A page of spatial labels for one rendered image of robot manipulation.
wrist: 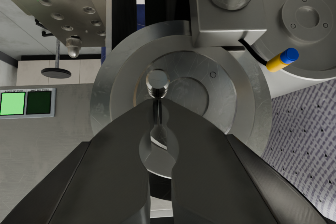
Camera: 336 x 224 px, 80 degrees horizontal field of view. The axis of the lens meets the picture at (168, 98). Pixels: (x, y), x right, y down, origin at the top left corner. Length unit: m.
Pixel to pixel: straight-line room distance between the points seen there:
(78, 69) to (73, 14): 2.86
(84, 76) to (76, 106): 2.73
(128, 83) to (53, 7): 0.32
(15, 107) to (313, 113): 0.58
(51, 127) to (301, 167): 0.50
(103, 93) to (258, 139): 0.13
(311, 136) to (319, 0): 0.17
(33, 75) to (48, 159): 3.04
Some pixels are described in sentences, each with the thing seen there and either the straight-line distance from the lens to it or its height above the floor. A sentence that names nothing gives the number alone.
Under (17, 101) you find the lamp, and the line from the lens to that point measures 0.59.
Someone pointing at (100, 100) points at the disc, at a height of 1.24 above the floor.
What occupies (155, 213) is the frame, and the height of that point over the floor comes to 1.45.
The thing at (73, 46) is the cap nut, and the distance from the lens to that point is 0.56.
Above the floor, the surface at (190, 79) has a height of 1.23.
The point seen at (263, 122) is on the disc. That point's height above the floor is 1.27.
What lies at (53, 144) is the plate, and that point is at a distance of 0.55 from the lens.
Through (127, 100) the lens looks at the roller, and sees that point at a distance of 0.16.
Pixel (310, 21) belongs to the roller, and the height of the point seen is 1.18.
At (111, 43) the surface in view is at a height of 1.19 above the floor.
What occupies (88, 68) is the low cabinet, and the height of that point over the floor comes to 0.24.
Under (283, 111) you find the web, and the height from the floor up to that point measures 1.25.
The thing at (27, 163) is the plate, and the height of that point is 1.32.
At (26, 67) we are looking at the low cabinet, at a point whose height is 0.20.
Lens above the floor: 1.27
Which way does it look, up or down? 10 degrees down
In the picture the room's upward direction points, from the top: 177 degrees clockwise
